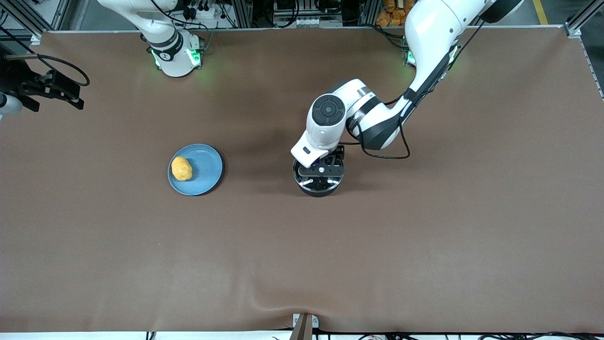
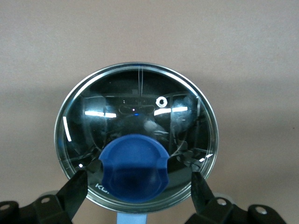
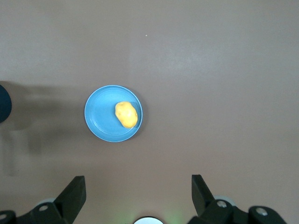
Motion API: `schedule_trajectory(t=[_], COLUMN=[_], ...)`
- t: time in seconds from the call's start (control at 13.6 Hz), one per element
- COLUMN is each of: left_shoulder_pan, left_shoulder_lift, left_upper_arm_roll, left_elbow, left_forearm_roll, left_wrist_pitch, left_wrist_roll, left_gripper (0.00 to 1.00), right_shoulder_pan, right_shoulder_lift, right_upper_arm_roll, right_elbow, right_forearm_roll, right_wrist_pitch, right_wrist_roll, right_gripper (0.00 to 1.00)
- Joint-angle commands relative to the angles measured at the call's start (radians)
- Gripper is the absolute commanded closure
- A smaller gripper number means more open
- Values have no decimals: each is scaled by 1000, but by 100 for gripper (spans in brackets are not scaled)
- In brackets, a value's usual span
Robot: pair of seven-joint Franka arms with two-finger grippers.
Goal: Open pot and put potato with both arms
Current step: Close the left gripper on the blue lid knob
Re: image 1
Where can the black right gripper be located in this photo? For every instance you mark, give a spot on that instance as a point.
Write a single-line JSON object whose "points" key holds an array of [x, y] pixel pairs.
{"points": [[14, 75]]}

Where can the white power strip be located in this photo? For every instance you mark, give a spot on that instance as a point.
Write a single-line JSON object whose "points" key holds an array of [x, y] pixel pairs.
{"points": [[203, 9]]}

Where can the pile of orange toy foods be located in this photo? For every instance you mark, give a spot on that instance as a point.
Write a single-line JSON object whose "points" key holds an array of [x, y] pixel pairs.
{"points": [[394, 14]]}

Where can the metal table edge bracket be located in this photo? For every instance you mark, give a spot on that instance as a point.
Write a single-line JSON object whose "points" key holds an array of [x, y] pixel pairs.
{"points": [[304, 326]]}

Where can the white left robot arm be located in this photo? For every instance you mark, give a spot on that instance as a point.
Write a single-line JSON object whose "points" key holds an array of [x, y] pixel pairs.
{"points": [[434, 33]]}

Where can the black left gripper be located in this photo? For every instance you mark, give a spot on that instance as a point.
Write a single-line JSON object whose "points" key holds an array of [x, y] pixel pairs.
{"points": [[338, 154]]}

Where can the aluminium frame profile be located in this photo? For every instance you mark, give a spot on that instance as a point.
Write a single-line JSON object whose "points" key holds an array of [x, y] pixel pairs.
{"points": [[21, 19], [583, 19]]}

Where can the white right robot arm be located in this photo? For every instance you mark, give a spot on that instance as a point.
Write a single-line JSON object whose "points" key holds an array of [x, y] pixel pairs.
{"points": [[172, 52]]}

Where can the yellow potato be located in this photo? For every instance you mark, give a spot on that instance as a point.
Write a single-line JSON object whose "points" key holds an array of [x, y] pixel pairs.
{"points": [[181, 168]]}

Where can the glass lid with blue knob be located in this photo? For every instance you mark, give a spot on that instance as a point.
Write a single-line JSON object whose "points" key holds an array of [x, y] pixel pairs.
{"points": [[326, 187]]}

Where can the blue round plate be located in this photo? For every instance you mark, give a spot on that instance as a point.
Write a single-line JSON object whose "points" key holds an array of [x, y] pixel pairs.
{"points": [[205, 170]]}

